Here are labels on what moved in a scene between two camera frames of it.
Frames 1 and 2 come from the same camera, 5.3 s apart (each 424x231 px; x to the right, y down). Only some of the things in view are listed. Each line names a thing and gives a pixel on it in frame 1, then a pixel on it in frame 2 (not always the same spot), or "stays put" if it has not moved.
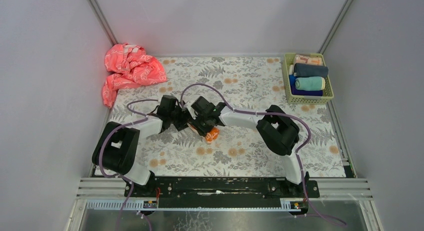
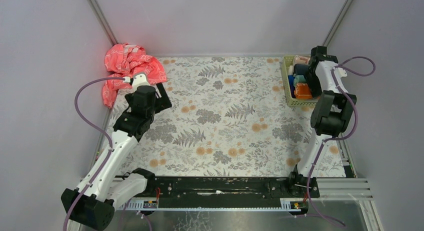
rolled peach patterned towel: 302,59 stays put
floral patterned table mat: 225,117 stays put
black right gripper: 200,126 -> 313,75
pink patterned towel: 128,65 stays put
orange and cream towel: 212,135 -> 302,91
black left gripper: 179,118 -> 158,99
